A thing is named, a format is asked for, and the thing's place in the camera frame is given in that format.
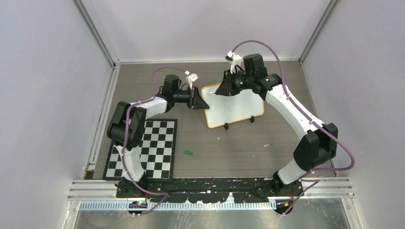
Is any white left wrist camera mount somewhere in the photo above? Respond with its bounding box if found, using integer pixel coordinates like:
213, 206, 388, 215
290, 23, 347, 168
184, 71, 199, 89

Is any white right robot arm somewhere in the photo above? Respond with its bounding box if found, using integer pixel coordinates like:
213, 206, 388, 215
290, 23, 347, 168
215, 51, 338, 196

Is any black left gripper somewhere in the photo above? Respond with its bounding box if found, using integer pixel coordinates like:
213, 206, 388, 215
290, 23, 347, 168
173, 86, 210, 110

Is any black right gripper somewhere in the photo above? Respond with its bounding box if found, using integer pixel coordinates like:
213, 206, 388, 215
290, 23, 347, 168
216, 68, 254, 96

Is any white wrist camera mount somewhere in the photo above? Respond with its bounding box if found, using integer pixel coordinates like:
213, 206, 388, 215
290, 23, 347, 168
184, 71, 199, 89
225, 51, 243, 73

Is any yellow framed whiteboard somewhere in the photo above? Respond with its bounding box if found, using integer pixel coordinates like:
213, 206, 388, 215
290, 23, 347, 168
201, 83, 265, 129

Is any black white chessboard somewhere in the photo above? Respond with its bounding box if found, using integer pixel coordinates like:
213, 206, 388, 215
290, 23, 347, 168
102, 119, 178, 182

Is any aluminium front rail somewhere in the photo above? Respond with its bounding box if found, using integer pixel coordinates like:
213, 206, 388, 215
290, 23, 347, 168
68, 177, 356, 211

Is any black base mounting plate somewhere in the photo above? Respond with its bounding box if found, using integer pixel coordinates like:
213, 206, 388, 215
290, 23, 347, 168
115, 178, 302, 203

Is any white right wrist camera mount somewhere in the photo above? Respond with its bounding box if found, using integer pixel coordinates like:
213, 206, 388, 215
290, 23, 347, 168
225, 51, 243, 73

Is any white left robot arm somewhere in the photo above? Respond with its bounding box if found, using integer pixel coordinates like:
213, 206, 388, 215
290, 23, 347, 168
107, 72, 209, 198

